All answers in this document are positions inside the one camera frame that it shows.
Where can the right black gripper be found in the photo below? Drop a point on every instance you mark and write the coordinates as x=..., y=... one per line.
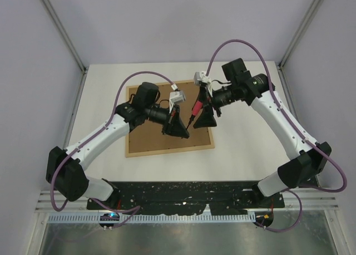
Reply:
x=206, y=118

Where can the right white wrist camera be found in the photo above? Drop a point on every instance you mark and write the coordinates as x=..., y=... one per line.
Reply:
x=202, y=80

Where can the aluminium frame post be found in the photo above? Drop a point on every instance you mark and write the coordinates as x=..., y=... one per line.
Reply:
x=63, y=33
x=304, y=24

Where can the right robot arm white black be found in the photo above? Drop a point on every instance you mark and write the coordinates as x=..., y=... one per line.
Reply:
x=306, y=154

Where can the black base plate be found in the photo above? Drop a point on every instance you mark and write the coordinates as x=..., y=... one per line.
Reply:
x=189, y=198

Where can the red handled screwdriver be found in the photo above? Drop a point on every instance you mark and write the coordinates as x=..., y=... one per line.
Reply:
x=195, y=110

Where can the left aluminium frame post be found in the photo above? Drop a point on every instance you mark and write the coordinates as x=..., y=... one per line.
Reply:
x=63, y=33

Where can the wooden picture frame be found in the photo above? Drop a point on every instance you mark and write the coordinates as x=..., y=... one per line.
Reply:
x=147, y=139

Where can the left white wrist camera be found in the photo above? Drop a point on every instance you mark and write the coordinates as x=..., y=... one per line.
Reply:
x=176, y=97

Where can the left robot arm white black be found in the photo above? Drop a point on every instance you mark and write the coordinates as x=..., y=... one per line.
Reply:
x=66, y=167

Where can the aluminium front rail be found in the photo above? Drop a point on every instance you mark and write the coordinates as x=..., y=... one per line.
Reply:
x=311, y=199

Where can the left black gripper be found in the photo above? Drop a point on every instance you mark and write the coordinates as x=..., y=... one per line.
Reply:
x=174, y=126

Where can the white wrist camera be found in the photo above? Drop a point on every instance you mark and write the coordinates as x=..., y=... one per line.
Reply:
x=176, y=97
x=202, y=80

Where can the right aluminium frame post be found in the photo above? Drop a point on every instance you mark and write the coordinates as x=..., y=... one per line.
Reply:
x=304, y=24

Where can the slotted grey cable duct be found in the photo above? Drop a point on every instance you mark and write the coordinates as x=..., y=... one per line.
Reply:
x=106, y=218

